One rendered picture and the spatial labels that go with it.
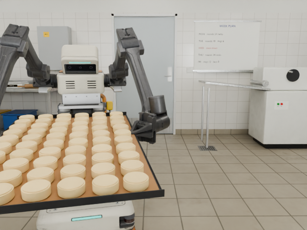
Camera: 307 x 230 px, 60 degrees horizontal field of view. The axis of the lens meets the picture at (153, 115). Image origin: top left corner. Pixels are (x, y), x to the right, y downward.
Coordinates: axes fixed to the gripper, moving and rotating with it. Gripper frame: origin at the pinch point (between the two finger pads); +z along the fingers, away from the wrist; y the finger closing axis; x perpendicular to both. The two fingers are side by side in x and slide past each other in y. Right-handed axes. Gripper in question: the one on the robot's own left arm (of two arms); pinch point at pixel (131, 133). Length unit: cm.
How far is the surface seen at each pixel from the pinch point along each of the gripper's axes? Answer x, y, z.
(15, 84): 345, 27, -164
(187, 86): 151, 33, -362
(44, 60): 342, -8, -216
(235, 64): 84, -7, -406
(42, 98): 364, 58, -221
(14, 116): 344, 75, -157
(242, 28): 79, -67, -414
